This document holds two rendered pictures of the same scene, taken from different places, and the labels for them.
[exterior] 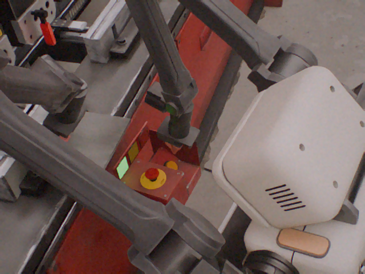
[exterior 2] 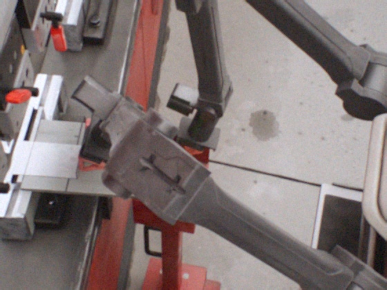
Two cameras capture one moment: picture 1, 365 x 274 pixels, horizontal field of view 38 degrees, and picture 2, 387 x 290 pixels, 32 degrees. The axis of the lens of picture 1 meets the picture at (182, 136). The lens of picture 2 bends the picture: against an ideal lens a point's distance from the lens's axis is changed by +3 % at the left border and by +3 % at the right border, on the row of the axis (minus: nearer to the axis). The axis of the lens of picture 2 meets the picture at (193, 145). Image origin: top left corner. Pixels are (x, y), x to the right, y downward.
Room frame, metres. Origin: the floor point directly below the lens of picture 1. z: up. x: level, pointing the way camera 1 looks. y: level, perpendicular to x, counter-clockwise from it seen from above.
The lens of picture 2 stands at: (0.14, 0.40, 2.13)
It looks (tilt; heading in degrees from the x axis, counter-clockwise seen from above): 53 degrees down; 337
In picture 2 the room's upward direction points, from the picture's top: 3 degrees clockwise
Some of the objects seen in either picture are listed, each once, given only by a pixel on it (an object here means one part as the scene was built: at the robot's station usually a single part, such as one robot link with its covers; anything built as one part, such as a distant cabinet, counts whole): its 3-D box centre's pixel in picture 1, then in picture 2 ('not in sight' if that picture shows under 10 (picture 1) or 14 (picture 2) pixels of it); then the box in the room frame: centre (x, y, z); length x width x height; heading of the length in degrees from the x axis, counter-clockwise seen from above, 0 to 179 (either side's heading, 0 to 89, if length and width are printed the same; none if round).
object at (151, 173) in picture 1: (152, 176); not in sight; (0.97, 0.10, 0.79); 0.04 x 0.04 x 0.04
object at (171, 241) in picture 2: not in sight; (171, 245); (1.01, 0.08, 0.39); 0.05 x 0.05 x 0.54; 57
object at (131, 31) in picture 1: (134, 28); (101, 2); (1.55, 0.09, 0.89); 0.30 x 0.05 x 0.03; 154
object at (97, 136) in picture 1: (68, 137); (95, 158); (0.96, 0.28, 1.00); 0.26 x 0.18 x 0.01; 64
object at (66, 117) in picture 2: (56, 148); (61, 168); (1.04, 0.34, 0.89); 0.30 x 0.05 x 0.03; 154
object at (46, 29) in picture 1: (44, 27); (54, 32); (1.14, 0.28, 1.20); 0.04 x 0.02 x 0.10; 64
